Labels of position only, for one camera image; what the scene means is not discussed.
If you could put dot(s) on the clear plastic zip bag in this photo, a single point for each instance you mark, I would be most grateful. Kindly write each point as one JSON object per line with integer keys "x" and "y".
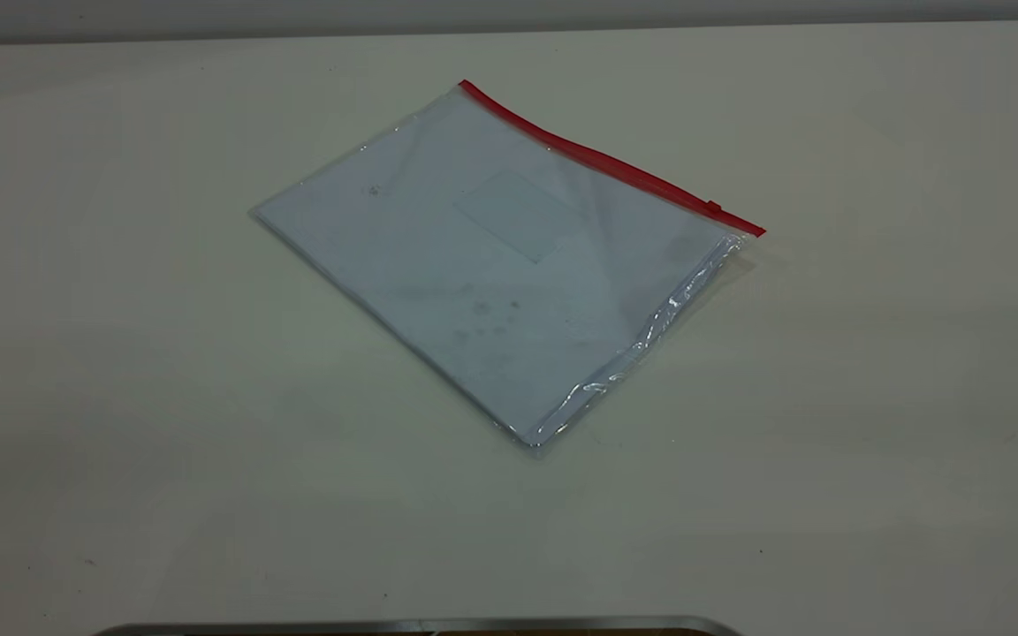
{"x": 509, "y": 300}

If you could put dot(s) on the silver metal frame rim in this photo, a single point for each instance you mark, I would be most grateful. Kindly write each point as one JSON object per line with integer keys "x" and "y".
{"x": 385, "y": 627}

